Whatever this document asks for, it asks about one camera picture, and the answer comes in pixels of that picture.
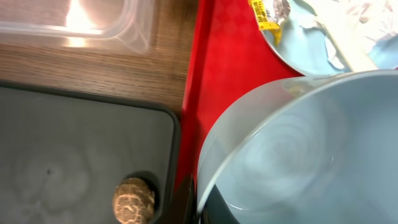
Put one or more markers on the light blue plate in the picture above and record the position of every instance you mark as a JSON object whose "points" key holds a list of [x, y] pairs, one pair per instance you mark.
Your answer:
{"points": [[306, 48]]}

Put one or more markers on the light blue bowl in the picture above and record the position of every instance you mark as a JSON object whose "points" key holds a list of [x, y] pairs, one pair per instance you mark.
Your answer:
{"points": [[304, 150]]}

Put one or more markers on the black waste tray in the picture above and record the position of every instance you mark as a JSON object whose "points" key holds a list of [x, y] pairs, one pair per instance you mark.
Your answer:
{"points": [[63, 153]]}

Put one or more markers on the clear plastic storage bin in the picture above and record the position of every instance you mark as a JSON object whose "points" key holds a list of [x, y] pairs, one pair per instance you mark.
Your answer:
{"points": [[112, 25]]}

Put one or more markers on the yellow foil wrapper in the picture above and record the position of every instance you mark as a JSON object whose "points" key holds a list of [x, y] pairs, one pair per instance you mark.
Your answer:
{"points": [[271, 15]]}

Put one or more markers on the white tissue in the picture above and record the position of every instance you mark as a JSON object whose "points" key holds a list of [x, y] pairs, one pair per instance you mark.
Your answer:
{"points": [[354, 28]]}

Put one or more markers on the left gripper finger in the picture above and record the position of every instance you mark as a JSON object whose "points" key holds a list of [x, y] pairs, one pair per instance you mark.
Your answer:
{"points": [[181, 210]]}

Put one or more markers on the red serving tray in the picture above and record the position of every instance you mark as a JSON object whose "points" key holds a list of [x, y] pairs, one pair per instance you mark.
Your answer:
{"points": [[229, 57]]}

